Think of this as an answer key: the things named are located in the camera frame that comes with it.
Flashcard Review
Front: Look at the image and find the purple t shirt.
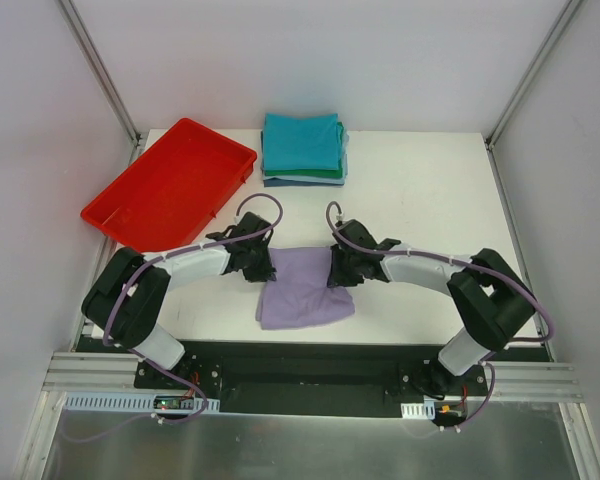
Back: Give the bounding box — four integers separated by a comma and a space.
256, 247, 355, 331

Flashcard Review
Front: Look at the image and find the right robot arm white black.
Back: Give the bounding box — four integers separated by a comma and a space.
327, 239, 536, 400

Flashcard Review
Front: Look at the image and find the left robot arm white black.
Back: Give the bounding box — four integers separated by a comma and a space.
81, 233, 275, 389

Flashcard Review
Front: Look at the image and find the dark blue folded t shirt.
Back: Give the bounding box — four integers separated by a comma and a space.
263, 177, 345, 188

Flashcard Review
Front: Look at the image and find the green folded t shirt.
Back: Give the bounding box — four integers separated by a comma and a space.
261, 119, 349, 181

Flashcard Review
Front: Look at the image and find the red plastic bin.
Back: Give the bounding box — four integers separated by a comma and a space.
81, 118, 257, 252

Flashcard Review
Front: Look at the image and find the teal folded t shirt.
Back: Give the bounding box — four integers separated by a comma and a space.
262, 113, 341, 171

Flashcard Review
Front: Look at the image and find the light blue folded t shirt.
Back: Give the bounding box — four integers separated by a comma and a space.
260, 130, 350, 184

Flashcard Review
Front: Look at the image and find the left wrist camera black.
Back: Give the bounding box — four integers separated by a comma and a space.
206, 212, 273, 245

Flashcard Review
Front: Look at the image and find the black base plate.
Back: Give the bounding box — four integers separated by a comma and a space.
74, 335, 554, 416

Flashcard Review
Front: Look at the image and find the right white cable duct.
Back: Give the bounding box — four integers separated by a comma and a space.
400, 402, 435, 420

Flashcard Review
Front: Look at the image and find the white cable duct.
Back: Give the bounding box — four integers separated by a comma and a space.
65, 392, 220, 415
400, 402, 435, 420

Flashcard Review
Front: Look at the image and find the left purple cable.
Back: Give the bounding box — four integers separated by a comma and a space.
59, 193, 285, 443

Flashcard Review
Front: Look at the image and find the purple cable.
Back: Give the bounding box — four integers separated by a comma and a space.
59, 193, 285, 443
325, 200, 557, 441

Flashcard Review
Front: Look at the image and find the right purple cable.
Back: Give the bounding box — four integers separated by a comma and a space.
325, 200, 557, 441

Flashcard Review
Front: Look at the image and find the left white cable duct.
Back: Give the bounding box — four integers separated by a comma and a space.
65, 392, 220, 415

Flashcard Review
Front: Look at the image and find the aluminium front rail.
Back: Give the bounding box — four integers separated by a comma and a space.
42, 350, 146, 392

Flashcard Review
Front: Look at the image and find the left aluminium frame post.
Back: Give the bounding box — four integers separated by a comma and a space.
55, 0, 142, 145

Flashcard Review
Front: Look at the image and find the aluminium frame post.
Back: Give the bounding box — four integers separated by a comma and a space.
55, 0, 142, 145
483, 0, 587, 151

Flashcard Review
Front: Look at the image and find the right aluminium frame post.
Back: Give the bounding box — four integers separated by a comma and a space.
483, 0, 587, 151

